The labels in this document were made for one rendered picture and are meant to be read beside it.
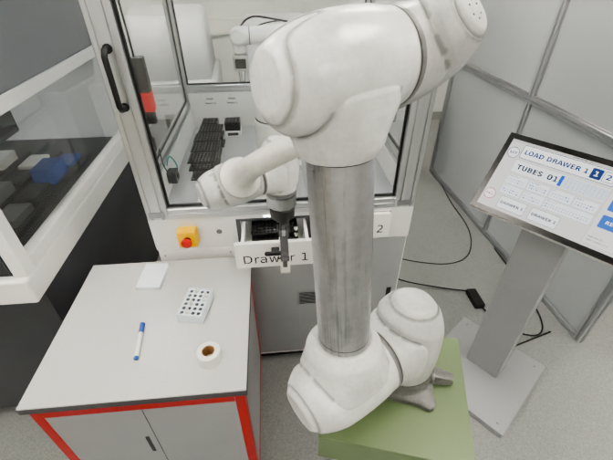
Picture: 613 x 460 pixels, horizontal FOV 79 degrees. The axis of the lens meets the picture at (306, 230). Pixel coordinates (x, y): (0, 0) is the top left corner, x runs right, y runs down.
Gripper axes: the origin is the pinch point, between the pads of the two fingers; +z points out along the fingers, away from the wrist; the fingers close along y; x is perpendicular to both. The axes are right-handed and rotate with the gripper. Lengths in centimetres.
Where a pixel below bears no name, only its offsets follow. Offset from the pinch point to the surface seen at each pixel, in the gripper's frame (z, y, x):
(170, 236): 8, 24, 44
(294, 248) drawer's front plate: 4.2, 8.6, -3.7
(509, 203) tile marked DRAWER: -7, 13, -83
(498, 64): -19, 164, -154
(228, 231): 6.5, 24.3, 21.0
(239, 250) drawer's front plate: 3.5, 8.6, 15.6
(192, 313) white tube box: 15.2, -8.5, 31.4
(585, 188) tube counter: -17, 5, -101
